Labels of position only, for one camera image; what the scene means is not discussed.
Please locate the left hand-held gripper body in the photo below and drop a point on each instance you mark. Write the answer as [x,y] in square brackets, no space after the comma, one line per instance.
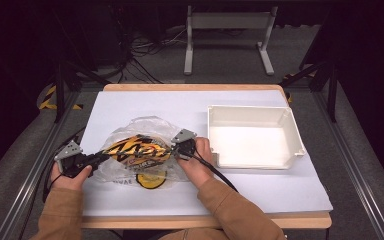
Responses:
[68,151]

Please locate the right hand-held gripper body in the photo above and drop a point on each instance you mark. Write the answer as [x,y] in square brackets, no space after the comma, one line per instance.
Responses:
[184,135]

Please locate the clear plastic smiley-face bag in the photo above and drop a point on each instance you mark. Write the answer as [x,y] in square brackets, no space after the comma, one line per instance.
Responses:
[146,125]

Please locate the orange and black snack packet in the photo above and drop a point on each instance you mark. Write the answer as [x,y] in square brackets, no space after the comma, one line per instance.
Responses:
[136,151]

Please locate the person's right hand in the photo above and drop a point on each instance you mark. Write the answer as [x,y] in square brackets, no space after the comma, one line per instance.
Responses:
[198,170]

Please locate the person's left hand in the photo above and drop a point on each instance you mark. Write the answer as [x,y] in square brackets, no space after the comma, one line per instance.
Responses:
[68,183]

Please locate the white table mat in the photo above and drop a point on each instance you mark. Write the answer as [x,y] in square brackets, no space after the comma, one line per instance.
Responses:
[166,106]

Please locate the yellow and black hazard tape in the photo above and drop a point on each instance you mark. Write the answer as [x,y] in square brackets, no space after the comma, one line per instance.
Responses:
[46,98]

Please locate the black metal stand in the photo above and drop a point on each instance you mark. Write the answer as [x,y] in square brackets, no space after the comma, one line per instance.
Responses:
[331,90]
[59,93]

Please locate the white plastic tray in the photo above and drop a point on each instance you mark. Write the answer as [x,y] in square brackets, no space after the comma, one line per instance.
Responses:
[246,143]

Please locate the white metal stand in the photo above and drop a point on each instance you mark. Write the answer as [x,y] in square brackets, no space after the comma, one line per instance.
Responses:
[228,20]

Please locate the aluminium rail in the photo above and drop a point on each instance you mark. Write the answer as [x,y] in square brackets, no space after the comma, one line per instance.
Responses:
[16,213]
[363,186]

